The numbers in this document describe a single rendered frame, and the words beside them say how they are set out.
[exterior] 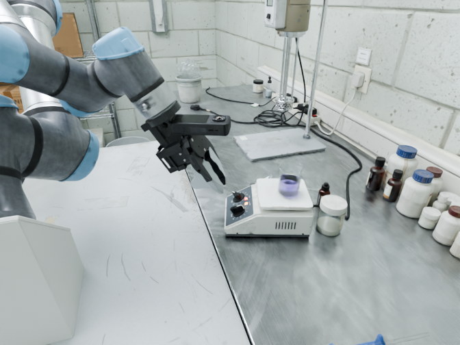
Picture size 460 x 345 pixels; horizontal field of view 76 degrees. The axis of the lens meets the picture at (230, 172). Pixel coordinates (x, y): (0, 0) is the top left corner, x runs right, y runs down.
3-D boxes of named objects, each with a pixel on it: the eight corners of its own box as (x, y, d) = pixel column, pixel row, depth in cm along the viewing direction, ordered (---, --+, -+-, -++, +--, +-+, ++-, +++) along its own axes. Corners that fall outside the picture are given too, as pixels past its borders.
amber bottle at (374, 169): (382, 189, 86) (391, 160, 81) (372, 192, 85) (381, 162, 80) (372, 183, 89) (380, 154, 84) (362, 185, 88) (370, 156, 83)
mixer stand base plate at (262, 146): (250, 161, 101) (250, 159, 100) (232, 138, 117) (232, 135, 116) (327, 149, 108) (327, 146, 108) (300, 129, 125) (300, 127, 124)
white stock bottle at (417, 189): (405, 220, 74) (420, 181, 69) (391, 204, 80) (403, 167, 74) (428, 218, 75) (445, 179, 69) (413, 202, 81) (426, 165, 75)
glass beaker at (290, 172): (279, 185, 72) (282, 156, 68) (301, 191, 71) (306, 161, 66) (272, 199, 68) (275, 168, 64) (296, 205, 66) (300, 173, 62)
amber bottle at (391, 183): (396, 196, 83) (406, 169, 78) (396, 203, 80) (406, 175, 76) (382, 194, 84) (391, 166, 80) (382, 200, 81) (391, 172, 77)
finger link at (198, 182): (205, 198, 67) (183, 165, 64) (227, 190, 65) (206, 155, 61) (200, 207, 64) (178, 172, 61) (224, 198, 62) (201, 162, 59)
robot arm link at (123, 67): (101, 43, 56) (134, 19, 52) (138, 94, 61) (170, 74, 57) (77, 54, 49) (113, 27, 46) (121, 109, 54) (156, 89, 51)
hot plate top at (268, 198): (259, 209, 65) (259, 207, 65) (255, 181, 75) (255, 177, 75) (313, 210, 65) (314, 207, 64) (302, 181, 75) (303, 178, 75)
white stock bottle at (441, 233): (434, 243, 67) (448, 213, 63) (430, 230, 71) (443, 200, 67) (458, 248, 66) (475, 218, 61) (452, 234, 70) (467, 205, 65)
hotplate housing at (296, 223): (224, 238, 69) (224, 211, 65) (225, 204, 80) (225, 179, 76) (320, 239, 68) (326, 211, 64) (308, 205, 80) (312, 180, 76)
